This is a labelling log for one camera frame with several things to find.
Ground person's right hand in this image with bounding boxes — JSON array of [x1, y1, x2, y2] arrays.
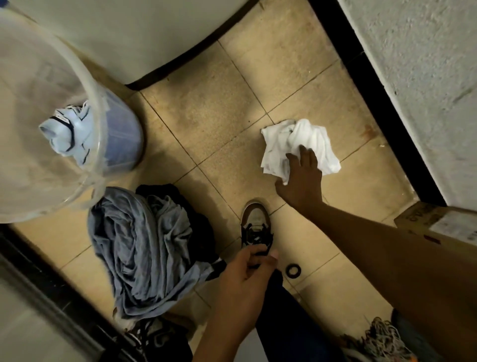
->
[[275, 145, 324, 218]]

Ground person's left hand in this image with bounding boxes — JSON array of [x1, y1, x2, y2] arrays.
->
[[217, 244, 279, 338]]

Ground white cloth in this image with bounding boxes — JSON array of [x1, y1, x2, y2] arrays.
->
[[260, 119, 341, 185]]

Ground person's left forearm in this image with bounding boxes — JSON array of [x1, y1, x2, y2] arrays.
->
[[192, 316, 258, 362]]

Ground person's right forearm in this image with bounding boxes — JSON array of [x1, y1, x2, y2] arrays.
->
[[306, 201, 477, 362]]

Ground grey sneaker with black laces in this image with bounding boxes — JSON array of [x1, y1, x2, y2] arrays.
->
[[119, 316, 196, 362], [240, 201, 274, 262]]

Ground dark blue jeans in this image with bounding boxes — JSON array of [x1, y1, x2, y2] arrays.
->
[[255, 269, 446, 362]]

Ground black crumpled garment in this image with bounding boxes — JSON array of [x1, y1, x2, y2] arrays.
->
[[136, 183, 227, 281]]

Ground grey-blue crumpled garment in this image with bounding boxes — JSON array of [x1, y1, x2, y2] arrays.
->
[[87, 186, 217, 320]]

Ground brown cardboard box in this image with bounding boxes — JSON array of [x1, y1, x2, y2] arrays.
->
[[394, 201, 477, 258]]

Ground light blue garment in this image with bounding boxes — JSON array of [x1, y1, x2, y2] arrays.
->
[[39, 100, 94, 167]]

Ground clear plastic bucket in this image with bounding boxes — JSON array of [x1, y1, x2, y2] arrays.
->
[[0, 7, 146, 224]]

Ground grey string mop head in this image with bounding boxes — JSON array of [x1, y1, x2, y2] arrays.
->
[[340, 317, 415, 362]]

